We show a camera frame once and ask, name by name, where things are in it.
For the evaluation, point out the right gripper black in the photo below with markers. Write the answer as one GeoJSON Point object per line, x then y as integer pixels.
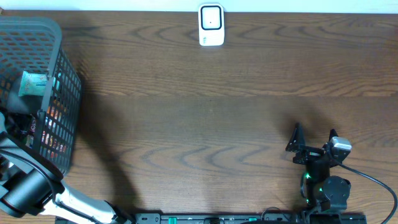
{"type": "Point", "coordinates": [309, 153]}

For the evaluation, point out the red chocolate bar wrapper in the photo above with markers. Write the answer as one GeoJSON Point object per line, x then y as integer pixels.
{"type": "Point", "coordinates": [49, 131]}

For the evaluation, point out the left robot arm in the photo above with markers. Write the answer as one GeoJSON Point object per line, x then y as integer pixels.
{"type": "Point", "coordinates": [32, 185]}

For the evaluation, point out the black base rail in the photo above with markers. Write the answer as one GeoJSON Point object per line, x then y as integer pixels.
{"type": "Point", "coordinates": [269, 217]}

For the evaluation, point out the green wet wipes packet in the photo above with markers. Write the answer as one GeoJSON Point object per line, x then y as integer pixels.
{"type": "Point", "coordinates": [32, 84]}

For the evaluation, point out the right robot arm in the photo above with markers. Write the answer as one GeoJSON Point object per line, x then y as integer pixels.
{"type": "Point", "coordinates": [326, 194]}

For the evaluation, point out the grey plastic mesh basket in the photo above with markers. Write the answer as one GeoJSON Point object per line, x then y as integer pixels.
{"type": "Point", "coordinates": [34, 44]}

